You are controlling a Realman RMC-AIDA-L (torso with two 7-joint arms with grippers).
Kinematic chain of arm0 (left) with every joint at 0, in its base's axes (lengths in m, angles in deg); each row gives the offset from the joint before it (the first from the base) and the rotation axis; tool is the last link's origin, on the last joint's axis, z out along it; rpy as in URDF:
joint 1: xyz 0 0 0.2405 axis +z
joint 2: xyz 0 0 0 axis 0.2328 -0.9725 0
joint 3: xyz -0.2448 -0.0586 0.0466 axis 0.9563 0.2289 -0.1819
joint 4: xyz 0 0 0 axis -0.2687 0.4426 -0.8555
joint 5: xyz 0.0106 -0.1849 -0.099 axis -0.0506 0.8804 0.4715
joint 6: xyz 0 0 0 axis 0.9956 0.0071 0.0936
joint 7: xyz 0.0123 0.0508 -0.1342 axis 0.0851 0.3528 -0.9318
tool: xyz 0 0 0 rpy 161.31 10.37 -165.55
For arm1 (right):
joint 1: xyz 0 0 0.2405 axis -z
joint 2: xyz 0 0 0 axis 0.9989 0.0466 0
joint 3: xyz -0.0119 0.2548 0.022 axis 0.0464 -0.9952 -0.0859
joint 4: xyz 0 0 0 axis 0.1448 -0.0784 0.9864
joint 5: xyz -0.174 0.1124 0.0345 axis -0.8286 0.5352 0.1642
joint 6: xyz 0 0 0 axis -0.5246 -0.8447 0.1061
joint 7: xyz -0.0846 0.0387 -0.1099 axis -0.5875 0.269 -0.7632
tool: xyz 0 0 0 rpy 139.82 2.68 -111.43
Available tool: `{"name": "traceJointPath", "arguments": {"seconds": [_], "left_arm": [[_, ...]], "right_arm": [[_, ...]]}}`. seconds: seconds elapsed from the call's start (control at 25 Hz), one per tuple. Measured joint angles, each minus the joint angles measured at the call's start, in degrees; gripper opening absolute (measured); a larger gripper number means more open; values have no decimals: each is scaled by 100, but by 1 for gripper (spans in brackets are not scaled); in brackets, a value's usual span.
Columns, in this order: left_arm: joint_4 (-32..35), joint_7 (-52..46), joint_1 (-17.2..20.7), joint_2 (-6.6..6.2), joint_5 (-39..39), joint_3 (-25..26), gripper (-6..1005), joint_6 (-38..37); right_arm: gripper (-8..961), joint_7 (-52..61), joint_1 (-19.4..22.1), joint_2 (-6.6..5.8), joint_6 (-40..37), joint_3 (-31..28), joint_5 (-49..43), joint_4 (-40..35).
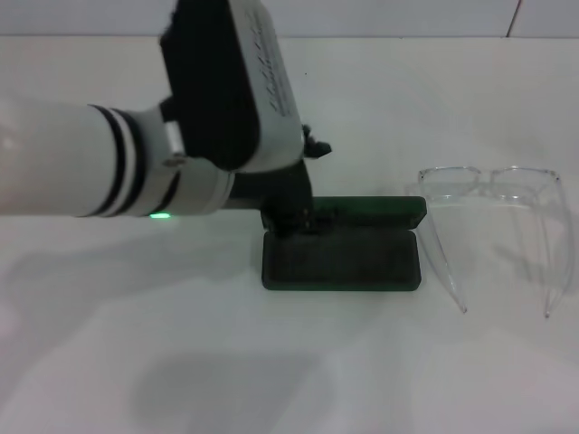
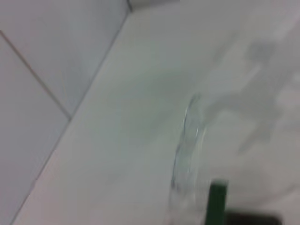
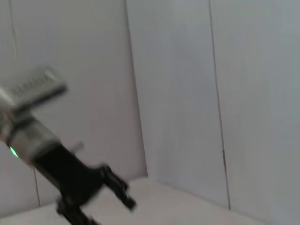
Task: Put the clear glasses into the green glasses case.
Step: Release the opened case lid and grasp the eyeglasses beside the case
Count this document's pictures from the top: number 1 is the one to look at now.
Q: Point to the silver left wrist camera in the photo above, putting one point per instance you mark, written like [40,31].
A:
[217,77]

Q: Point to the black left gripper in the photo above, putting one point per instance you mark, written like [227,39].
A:
[280,190]

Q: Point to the clear white glasses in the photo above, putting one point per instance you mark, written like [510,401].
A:
[448,170]

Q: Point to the green glasses case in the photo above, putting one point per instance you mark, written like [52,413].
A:
[339,262]

